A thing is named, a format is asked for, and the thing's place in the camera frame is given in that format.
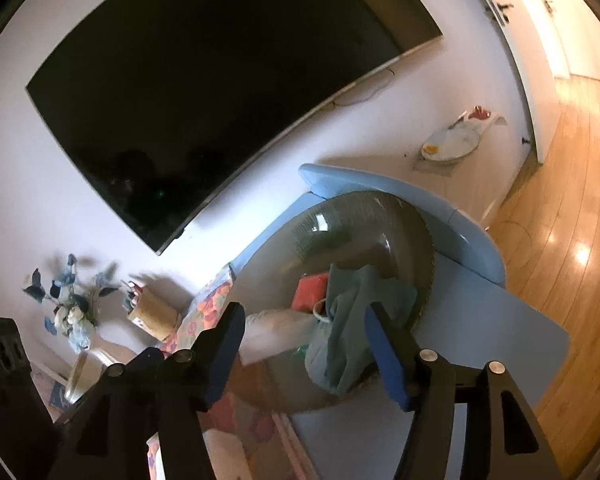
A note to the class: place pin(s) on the white plate on floor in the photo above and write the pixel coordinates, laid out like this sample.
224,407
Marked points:
447,148

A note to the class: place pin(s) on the white door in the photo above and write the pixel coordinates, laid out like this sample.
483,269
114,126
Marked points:
527,36

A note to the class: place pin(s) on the dark round tray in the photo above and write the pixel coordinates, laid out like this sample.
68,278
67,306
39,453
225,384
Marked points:
349,231

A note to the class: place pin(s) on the blue table mat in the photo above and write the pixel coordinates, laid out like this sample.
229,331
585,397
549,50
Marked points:
453,394

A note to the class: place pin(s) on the wall mounted television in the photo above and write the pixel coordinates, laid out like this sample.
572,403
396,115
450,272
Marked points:
161,103

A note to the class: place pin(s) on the teal blue towel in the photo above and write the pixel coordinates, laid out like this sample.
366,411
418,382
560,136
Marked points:
348,294

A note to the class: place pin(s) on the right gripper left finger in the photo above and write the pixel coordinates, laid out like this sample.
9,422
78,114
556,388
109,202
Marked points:
180,399

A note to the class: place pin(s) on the pink bean bag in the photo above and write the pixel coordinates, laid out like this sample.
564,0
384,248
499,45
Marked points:
310,290

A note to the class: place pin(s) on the white tissue pack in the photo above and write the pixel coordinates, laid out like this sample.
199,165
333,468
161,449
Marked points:
227,456

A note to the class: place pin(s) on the cardboard pen holder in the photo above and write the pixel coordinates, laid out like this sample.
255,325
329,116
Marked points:
155,306

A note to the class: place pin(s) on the white ribbed vase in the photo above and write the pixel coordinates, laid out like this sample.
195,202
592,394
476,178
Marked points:
89,366

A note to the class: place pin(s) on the light blue paper bag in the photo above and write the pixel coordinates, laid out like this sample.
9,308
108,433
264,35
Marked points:
322,350

